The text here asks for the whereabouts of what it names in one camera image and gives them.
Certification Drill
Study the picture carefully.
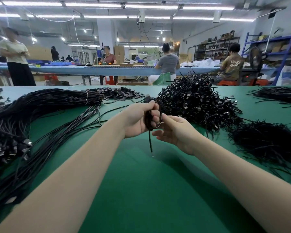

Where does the long blue work table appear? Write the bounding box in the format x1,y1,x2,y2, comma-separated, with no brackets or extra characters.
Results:
0,65,277,86

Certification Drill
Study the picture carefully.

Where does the person's left hand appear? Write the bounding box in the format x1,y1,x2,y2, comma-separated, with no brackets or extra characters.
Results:
122,101,161,139

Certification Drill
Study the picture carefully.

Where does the black cable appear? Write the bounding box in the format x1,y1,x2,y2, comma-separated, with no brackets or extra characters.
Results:
144,94,163,157

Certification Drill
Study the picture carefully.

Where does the black standing fan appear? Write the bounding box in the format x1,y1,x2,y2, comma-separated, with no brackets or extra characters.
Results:
248,46,269,86

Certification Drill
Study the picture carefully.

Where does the person's right forearm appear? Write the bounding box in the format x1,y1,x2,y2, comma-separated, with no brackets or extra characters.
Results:
191,136,291,233

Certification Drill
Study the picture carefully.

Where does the pile of coiled black cables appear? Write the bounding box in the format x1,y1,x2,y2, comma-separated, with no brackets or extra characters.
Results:
149,73,244,136

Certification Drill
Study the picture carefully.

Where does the pile of white plastic bags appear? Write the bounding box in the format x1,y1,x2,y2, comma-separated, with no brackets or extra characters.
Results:
180,58,221,68

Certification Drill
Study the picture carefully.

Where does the grey metal shelf rack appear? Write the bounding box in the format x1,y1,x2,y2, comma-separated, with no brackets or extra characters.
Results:
194,37,240,62

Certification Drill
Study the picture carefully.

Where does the stack of cardboard boxes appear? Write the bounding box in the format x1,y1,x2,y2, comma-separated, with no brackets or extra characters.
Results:
114,45,125,64

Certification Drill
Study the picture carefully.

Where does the large cardboard box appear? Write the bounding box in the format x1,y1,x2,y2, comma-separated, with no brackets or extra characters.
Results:
27,46,53,61

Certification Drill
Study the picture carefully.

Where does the person's right hand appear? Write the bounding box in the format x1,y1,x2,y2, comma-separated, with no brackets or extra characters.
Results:
151,114,200,156

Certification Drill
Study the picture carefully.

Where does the bundle of long black cables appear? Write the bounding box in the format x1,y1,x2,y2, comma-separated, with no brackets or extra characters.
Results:
0,88,130,216

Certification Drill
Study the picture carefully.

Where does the pile of black twist ties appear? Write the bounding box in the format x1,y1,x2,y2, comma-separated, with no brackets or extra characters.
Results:
247,86,291,108
224,119,291,186

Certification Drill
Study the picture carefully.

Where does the green bag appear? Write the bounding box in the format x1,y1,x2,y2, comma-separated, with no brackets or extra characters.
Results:
152,72,172,86

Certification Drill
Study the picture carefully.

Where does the blue metal shelf rack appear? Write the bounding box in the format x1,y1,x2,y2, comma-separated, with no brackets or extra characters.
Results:
242,26,291,86

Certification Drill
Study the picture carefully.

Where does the person's left forearm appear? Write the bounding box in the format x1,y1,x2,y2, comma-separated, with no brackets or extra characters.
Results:
0,119,126,233

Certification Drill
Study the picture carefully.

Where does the pile of small black tags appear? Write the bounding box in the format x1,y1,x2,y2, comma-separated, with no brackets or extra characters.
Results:
84,86,145,104

